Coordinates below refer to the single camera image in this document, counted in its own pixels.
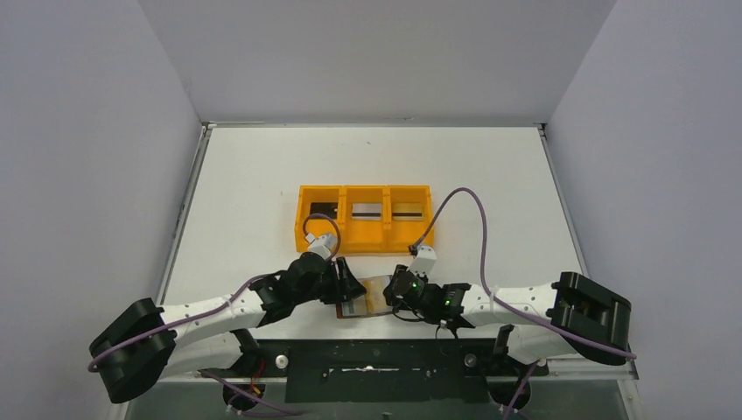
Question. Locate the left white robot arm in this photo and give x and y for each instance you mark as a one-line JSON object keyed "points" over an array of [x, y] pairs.
{"points": [[133, 352]]}

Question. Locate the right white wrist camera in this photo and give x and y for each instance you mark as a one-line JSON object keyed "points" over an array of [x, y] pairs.
{"points": [[424, 259]]}

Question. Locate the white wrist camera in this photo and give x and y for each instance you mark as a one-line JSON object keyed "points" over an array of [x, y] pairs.
{"points": [[424, 259], [324, 245]]}

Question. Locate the black VIP card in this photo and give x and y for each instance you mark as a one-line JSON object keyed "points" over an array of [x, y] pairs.
{"points": [[328, 209]]}

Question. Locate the yellow bin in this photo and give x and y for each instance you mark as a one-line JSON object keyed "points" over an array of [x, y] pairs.
{"points": [[401, 234], [363, 236], [317, 193]]}

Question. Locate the brown leather card holder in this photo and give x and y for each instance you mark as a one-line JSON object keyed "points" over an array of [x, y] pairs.
{"points": [[371, 304]]}

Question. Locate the right yellow bin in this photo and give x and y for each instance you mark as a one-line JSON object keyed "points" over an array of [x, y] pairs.
{"points": [[401, 234]]}

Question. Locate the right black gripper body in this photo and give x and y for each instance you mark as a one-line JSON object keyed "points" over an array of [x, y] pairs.
{"points": [[397, 284]]}

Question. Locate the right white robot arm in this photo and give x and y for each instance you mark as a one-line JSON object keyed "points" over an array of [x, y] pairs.
{"points": [[573, 315]]}

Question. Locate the middle yellow bin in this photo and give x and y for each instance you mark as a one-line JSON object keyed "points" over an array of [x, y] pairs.
{"points": [[363, 236]]}

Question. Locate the white magnetic stripe card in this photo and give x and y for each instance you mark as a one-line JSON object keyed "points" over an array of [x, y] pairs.
{"points": [[366, 211]]}

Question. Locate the left yellow bin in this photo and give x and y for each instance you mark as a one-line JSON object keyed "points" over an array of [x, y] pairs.
{"points": [[317, 193]]}

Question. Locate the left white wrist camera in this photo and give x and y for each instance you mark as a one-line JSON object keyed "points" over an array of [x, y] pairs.
{"points": [[324, 245]]}

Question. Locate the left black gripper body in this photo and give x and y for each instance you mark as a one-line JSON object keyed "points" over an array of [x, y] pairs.
{"points": [[339, 279]]}

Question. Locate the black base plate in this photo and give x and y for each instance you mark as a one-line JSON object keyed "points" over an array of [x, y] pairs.
{"points": [[383, 371]]}

